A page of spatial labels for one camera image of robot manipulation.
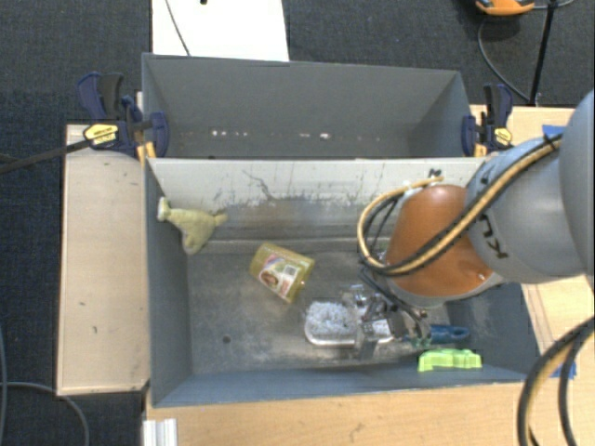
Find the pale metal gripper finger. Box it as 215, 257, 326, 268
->
354, 321, 380, 362
344, 284, 374, 318

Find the lime green toy block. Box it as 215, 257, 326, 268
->
416, 348, 483, 374

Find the yellow jar with label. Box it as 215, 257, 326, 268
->
248, 243, 316, 305

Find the grey metal bin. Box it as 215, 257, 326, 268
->
140, 52, 543, 409

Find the pale yellow-green plush toy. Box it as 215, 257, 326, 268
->
156, 196, 230, 256

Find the pale wood board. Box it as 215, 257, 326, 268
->
55, 123, 151, 397

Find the blue handled tool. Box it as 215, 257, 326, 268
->
428, 323, 471, 344

